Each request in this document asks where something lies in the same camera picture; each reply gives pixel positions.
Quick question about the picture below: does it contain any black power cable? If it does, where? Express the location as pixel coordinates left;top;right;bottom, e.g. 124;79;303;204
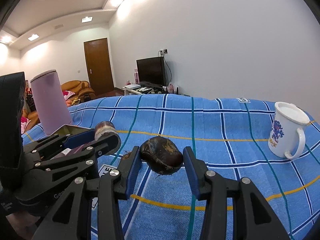
164;55;173;85

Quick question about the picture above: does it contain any white printed mug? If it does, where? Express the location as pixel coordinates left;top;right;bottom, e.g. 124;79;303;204
269;102;311;160

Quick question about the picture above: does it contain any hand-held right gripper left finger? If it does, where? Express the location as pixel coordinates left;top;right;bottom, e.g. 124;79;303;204
35;146;141;240

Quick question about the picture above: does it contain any pink kettle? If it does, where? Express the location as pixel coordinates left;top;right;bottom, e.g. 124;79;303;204
30;69;74;135

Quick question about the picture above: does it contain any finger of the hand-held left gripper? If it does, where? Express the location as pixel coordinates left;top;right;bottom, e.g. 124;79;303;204
31;133;122;180
23;129;96;158

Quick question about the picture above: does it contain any blue plaid tablecloth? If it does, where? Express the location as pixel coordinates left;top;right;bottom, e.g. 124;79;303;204
21;94;320;240

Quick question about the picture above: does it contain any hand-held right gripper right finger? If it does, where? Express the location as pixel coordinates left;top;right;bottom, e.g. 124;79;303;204
182;146;291;240

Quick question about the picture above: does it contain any dark water chestnut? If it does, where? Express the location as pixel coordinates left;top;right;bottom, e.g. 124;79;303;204
139;136;184;175

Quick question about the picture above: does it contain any orange leather sofa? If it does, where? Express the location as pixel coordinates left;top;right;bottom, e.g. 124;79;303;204
61;80;95;103

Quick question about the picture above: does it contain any white television stand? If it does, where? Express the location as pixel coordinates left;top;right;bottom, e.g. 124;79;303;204
122;85;175;96

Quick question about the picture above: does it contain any brown water chestnut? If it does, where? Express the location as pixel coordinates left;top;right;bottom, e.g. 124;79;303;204
94;121;117;140

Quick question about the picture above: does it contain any brown wooden door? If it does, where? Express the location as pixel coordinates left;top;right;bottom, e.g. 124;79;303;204
84;38;115;97

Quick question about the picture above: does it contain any black television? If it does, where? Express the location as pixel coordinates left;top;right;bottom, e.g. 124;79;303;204
136;57;167;87

